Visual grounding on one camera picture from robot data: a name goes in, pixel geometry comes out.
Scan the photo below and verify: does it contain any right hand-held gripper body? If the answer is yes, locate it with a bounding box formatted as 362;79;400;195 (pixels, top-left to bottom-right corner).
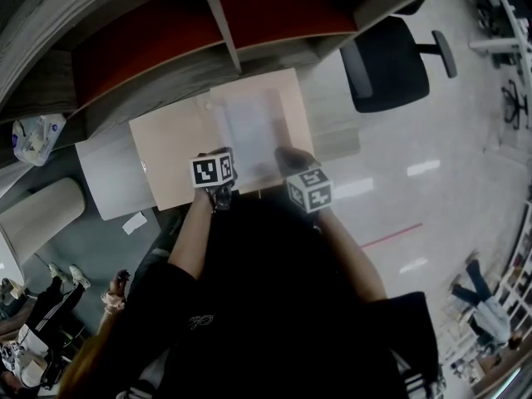
273;146;335;215

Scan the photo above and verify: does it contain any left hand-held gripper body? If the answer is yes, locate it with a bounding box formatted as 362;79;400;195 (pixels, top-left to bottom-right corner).
190;146;239;213

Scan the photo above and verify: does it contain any white sheet of paper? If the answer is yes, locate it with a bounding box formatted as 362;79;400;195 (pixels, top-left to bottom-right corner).
209;81;293;184

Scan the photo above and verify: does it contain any person's left forearm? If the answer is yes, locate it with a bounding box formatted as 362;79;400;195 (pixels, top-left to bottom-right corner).
167;188;218;283

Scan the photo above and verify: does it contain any person's right forearm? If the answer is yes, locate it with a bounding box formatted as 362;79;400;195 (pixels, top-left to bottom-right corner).
313;205;390;303

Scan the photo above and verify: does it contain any red floor tape line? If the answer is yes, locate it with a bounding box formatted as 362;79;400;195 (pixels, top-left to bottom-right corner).
358;222;424;249

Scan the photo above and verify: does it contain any small white paper scrap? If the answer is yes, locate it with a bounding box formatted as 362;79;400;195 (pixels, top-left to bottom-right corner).
122;212;148;236

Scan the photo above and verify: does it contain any white flat board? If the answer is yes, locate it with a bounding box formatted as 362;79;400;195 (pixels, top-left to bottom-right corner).
75;135;160;222

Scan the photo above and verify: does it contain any person's black shirt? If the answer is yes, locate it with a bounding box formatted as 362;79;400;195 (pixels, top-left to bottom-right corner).
98;189;442;399

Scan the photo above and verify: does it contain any wooden shelf unit red back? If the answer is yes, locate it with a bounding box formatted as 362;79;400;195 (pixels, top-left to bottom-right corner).
0;0;455;141

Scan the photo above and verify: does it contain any black office chair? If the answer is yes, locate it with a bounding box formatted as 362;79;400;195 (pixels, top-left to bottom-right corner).
339;13;459;115

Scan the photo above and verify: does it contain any beige ribbed chair back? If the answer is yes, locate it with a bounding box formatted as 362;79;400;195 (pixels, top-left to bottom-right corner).
0;177;87;266

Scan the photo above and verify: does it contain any clear plastic bag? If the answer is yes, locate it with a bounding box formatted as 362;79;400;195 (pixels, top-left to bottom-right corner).
11;113;67;167

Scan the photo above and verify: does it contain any black chair base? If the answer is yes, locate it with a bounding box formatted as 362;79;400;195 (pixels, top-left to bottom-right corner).
500;78;530;131

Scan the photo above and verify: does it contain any white shelf rack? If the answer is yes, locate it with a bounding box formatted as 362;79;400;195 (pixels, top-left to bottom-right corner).
439;199;532;392

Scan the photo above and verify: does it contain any white desk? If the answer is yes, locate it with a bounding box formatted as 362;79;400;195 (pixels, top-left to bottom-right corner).
468;0;532;60

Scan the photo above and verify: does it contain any white tote bag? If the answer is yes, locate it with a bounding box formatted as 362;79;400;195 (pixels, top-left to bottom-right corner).
0;323;47;390

